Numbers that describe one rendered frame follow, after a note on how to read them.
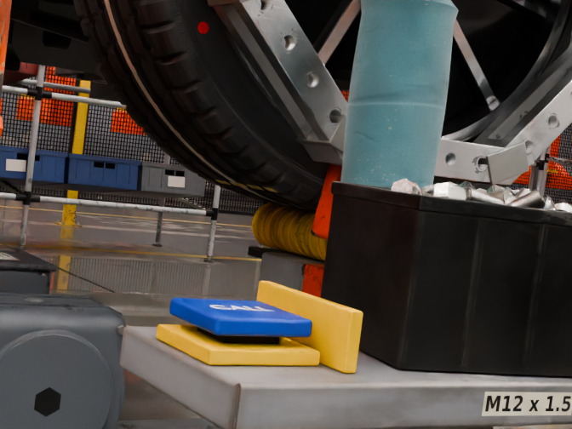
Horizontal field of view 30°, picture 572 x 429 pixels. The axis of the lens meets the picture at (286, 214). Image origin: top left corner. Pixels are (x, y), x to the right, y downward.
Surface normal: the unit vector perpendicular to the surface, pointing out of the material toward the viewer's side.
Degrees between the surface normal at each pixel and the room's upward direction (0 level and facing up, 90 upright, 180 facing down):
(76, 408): 90
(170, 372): 90
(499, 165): 90
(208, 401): 90
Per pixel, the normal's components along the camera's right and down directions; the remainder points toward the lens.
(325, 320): -0.85, -0.08
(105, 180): 0.56, 0.00
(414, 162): 0.40, 0.14
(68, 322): 0.51, -0.28
